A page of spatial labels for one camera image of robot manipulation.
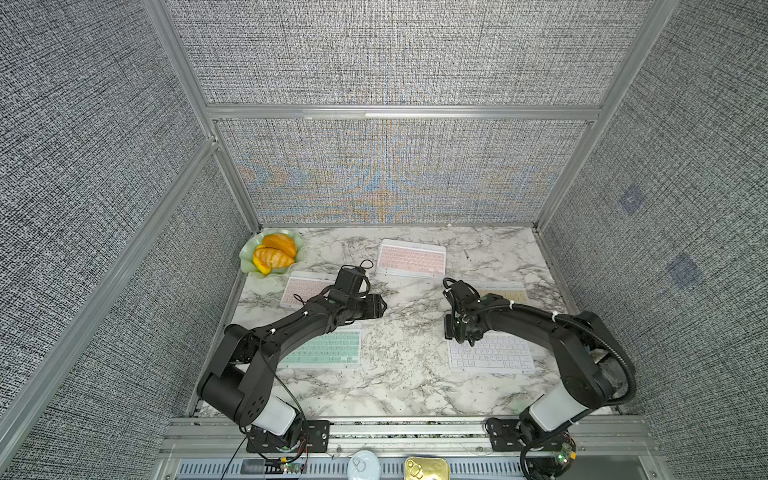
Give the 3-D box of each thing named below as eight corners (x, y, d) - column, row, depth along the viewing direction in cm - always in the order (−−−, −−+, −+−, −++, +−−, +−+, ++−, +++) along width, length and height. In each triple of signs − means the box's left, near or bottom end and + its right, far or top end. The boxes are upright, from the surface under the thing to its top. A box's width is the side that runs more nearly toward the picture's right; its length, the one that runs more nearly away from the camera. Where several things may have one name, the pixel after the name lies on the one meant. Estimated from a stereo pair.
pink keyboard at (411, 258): (375, 273, 108) (375, 268, 106) (379, 243, 117) (379, 238, 115) (446, 279, 106) (447, 275, 104) (444, 248, 115) (446, 243, 113)
